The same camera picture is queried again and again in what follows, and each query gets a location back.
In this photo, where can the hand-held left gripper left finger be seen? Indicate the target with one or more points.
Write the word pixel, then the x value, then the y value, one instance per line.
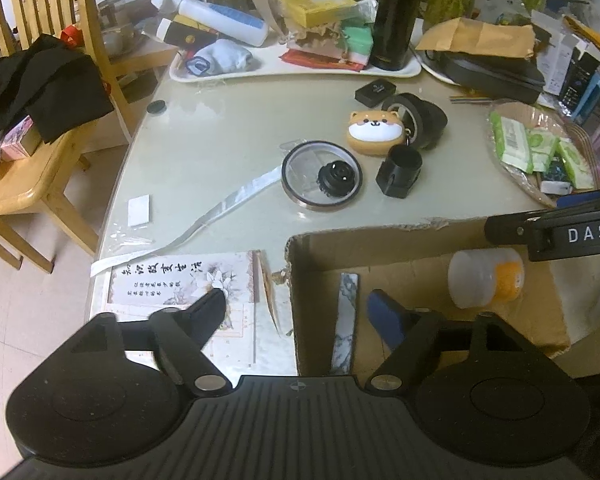
pixel 207 312

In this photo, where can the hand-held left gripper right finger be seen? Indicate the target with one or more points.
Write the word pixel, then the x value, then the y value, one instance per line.
pixel 384 315

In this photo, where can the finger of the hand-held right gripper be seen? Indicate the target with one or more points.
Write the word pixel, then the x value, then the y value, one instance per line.
pixel 545 232
pixel 580 200

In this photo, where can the brown cardboard box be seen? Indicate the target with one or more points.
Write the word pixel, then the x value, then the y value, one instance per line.
pixel 420 265

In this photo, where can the black cylindrical holder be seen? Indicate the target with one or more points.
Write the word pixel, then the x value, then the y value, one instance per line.
pixel 400 172

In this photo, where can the round glass pot lid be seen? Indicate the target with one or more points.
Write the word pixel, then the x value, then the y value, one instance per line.
pixel 305 170

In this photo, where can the marble-patterned bar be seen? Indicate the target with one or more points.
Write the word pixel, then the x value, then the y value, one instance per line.
pixel 347 320

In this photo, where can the green wipe packet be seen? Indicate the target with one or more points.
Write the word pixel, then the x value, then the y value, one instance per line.
pixel 575 162
pixel 542 150

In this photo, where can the calligraphy paper sheet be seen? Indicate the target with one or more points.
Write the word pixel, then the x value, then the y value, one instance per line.
pixel 175 280

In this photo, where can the white paper sheet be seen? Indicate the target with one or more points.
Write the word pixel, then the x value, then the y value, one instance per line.
pixel 585 295

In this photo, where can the white jar orange label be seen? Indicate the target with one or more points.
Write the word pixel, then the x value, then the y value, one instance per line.
pixel 480 277

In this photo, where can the white green striped packet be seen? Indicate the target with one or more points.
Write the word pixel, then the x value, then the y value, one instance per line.
pixel 512 142

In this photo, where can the wicker basket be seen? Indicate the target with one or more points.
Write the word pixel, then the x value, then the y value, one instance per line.
pixel 545 115

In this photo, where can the blue carton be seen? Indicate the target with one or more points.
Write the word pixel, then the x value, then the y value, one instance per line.
pixel 597 97

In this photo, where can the small white card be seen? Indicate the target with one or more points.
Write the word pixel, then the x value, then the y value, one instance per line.
pixel 139 210

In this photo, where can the white and black carton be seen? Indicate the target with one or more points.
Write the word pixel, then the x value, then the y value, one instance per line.
pixel 549 60

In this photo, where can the black zip case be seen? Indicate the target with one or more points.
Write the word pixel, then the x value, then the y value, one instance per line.
pixel 500 77

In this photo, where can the wooden chopsticks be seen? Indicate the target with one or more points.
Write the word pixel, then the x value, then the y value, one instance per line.
pixel 470 98

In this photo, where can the black tape roll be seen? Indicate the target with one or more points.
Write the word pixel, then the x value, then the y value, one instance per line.
pixel 427 120

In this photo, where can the yellow packet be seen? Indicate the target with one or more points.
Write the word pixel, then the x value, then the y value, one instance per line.
pixel 590 32

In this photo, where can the orange dog-shaped case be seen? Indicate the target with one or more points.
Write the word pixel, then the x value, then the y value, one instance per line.
pixel 375 132

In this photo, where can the brown paper envelope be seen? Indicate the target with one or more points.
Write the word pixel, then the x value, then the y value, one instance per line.
pixel 480 37

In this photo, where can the white plate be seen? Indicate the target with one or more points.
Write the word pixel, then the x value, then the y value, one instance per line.
pixel 432 67

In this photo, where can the small black round cap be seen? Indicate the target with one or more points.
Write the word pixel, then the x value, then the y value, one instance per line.
pixel 156 108

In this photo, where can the wooden chair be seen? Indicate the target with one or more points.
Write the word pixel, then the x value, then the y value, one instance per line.
pixel 45 165

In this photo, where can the small black box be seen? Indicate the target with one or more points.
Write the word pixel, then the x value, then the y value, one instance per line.
pixel 375 92

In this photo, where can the white serving tray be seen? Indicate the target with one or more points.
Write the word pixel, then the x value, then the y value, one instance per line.
pixel 280 69

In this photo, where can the pink box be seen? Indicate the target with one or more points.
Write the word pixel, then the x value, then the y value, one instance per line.
pixel 17 140

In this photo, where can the white sock blue patch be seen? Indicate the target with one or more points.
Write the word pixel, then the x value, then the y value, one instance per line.
pixel 225 55

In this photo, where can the black thermos bottle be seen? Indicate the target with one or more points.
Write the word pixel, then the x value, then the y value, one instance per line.
pixel 397 15

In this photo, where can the red packet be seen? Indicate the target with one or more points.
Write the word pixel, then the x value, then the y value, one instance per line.
pixel 325 60

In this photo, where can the black cloth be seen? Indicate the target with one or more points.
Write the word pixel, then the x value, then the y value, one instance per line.
pixel 45 85

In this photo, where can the black and yellow box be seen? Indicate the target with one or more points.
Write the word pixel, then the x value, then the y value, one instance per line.
pixel 190 32

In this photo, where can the metal pot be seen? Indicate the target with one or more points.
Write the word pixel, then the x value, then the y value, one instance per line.
pixel 120 35

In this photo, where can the white bottle blue label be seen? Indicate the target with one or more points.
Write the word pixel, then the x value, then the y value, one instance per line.
pixel 225 20

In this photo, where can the red ribbon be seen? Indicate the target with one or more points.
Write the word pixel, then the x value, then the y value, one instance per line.
pixel 71 35

